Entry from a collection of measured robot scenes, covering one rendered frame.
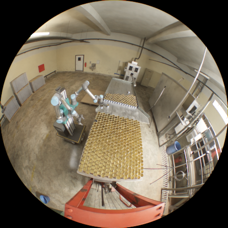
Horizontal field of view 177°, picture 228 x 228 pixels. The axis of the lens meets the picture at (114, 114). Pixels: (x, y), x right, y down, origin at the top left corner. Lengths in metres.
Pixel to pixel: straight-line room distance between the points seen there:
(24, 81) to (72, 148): 6.12
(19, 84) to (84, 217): 6.99
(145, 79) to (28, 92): 10.68
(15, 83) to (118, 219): 7.05
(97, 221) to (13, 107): 6.90
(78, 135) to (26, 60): 8.38
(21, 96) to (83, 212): 7.06
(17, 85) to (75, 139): 5.98
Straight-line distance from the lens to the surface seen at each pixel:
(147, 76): 7.94
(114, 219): 0.52
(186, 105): 2.61
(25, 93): 7.21
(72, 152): 2.66
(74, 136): 2.47
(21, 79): 7.01
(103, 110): 1.99
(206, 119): 2.91
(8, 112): 6.92
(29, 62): 9.17
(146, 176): 2.97
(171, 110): 3.33
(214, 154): 2.80
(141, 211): 0.55
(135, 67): 6.42
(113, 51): 7.83
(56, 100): 1.06
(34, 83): 7.55
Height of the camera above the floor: 2.46
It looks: 46 degrees down
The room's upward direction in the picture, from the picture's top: 15 degrees clockwise
